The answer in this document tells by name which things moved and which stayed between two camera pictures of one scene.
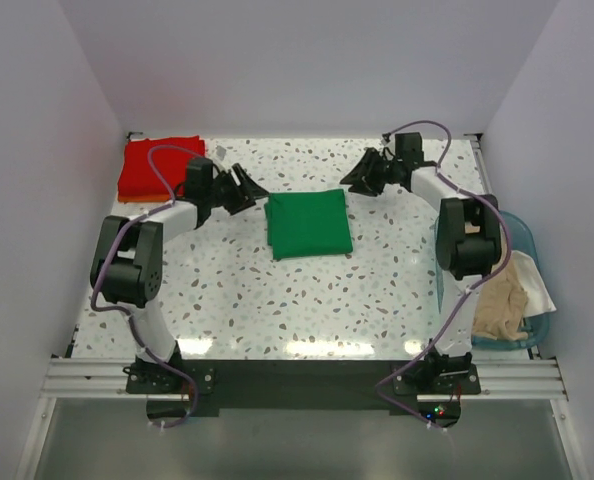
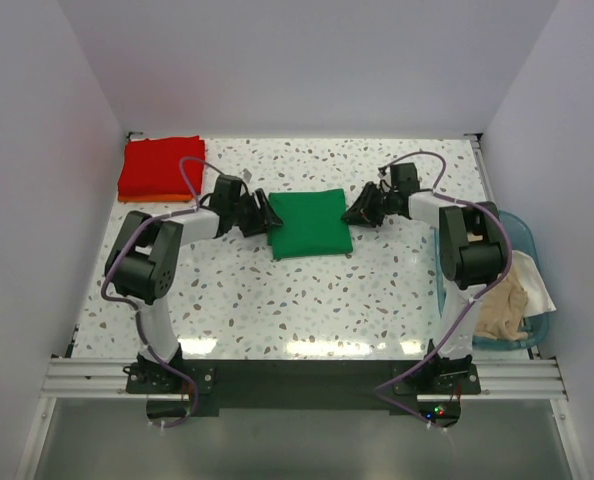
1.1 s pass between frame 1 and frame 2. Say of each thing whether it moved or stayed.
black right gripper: moved
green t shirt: stayed
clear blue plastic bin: stayed
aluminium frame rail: stayed
